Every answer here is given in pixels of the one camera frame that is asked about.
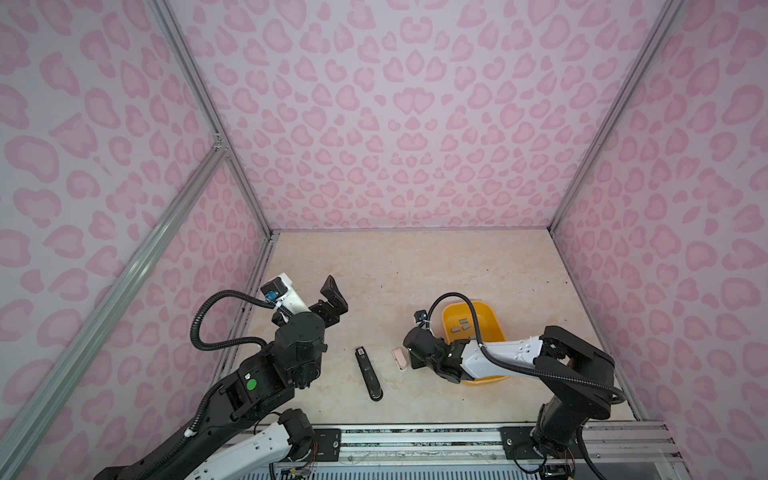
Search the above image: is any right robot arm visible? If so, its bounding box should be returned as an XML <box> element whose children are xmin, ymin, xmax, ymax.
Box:
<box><xmin>403</xmin><ymin>325</ymin><xmax>627</xmax><ymax>457</ymax></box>

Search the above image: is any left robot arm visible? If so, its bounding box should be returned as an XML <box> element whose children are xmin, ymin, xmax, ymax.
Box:
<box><xmin>97</xmin><ymin>274</ymin><xmax>349</xmax><ymax>479</ymax></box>

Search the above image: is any pink mini stapler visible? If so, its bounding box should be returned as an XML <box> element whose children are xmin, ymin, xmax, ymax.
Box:
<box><xmin>392</xmin><ymin>348</ymin><xmax>409</xmax><ymax>371</ymax></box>

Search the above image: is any diagonal aluminium frame bar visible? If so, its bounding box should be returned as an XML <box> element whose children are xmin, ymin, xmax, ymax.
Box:
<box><xmin>1</xmin><ymin>146</ymin><xmax>227</xmax><ymax>479</ymax></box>

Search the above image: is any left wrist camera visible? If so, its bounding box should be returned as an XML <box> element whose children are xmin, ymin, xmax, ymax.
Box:
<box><xmin>260</xmin><ymin>273</ymin><xmax>310</xmax><ymax>316</ymax></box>

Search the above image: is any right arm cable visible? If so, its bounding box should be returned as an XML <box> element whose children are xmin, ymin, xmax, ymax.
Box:
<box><xmin>425</xmin><ymin>292</ymin><xmax>627</xmax><ymax>404</ymax></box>

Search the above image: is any yellow plastic tray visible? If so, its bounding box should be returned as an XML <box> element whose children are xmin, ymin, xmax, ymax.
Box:
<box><xmin>441</xmin><ymin>301</ymin><xmax>506</xmax><ymax>386</ymax></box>

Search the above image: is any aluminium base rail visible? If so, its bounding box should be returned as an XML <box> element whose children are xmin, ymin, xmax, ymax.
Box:
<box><xmin>160</xmin><ymin>422</ymin><xmax>691</xmax><ymax>480</ymax></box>

